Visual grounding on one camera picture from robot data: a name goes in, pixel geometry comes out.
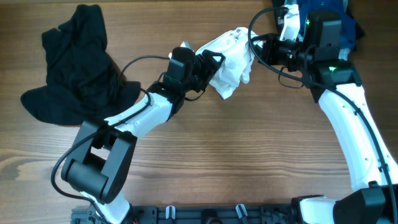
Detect white t-shirt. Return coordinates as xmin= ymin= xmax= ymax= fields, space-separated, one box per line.
xmin=197 ymin=27 xmax=254 ymax=100

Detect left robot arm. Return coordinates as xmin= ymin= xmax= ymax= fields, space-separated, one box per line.
xmin=52 ymin=47 xmax=225 ymax=223

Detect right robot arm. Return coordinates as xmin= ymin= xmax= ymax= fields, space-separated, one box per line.
xmin=248 ymin=10 xmax=397 ymax=223

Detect black folded garment under jeans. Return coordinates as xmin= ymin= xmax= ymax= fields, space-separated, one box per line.
xmin=272 ymin=0 xmax=365 ymax=51

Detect light blue denim jeans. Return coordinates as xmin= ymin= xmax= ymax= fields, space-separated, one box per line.
xmin=338 ymin=48 xmax=351 ymax=60

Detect black t-shirt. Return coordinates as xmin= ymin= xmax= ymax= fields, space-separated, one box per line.
xmin=21 ymin=4 xmax=141 ymax=126

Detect right black camera cable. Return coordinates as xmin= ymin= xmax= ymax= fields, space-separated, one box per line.
xmin=248 ymin=6 xmax=398 ymax=224

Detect black camera cable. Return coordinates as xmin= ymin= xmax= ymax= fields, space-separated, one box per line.
xmin=50 ymin=55 xmax=172 ymax=224
xmin=248 ymin=6 xmax=398 ymax=224

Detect left black camera cable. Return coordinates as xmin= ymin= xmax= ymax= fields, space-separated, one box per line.
xmin=50 ymin=55 xmax=172 ymax=224

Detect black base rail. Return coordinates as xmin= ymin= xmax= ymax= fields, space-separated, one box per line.
xmin=70 ymin=203 xmax=299 ymax=224

